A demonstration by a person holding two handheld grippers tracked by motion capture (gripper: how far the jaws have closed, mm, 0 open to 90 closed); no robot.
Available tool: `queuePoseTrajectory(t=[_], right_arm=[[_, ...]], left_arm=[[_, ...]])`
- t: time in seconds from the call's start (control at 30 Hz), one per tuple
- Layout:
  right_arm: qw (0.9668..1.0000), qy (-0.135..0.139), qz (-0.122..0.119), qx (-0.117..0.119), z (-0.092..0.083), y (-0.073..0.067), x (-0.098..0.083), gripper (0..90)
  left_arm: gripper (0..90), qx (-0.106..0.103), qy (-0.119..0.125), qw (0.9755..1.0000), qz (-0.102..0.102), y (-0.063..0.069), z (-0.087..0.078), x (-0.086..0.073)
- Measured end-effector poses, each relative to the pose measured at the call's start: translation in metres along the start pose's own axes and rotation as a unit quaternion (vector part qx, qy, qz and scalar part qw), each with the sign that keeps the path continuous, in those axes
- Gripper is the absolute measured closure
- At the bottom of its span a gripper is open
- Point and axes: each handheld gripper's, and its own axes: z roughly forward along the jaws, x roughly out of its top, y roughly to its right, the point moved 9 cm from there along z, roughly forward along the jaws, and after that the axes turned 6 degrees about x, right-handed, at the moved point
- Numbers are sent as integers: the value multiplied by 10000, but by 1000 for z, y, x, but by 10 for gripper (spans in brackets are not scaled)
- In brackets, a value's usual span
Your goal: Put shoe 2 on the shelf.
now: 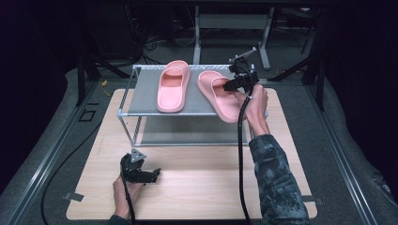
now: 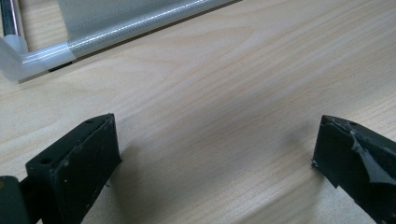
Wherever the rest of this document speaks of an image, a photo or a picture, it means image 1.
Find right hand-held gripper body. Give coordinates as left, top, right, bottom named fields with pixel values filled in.
left=228, top=46, right=260, bottom=94

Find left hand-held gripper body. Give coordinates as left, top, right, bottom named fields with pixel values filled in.
left=119, top=148, right=158, bottom=186

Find pink rubber slipper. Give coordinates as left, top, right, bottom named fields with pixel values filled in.
left=156, top=59, right=191, bottom=114
left=196, top=69, right=249, bottom=124

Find grey two-tier shoe rack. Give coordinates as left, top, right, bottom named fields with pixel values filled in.
left=116, top=64, right=269, bottom=148

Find person's left hand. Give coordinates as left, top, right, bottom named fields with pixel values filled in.
left=112, top=175, right=145, bottom=220

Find person's right hand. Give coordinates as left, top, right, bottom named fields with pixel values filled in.
left=235, top=83, right=271, bottom=137

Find grey tape strip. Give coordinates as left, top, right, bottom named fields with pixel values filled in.
left=301, top=194, right=325, bottom=206
left=63, top=191, right=84, bottom=203

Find black stand legs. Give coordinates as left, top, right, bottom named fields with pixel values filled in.
left=268, top=51, right=327, bottom=113
left=76, top=51, right=131, bottom=107

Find small yellow floor marker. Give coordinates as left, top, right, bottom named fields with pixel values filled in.
left=100, top=80, right=114, bottom=97

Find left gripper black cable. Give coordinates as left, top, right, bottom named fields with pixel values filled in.
left=119, top=162, right=137, bottom=225

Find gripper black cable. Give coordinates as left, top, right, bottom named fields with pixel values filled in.
left=119, top=162, right=137, bottom=225
left=229, top=61, right=261, bottom=225

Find grey metal table frame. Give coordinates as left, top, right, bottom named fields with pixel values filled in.
left=192, top=5, right=276, bottom=71

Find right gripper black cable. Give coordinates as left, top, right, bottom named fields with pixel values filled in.
left=229, top=61, right=261, bottom=225

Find thin black floor cable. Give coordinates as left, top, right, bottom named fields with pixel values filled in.
left=40, top=121, right=103, bottom=225

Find aluminium floor rail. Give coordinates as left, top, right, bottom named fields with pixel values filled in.
left=303, top=83, right=380, bottom=225
left=0, top=82, right=99, bottom=225

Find tangle of black cables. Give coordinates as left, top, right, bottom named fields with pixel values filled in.
left=124, top=4, right=195, bottom=66

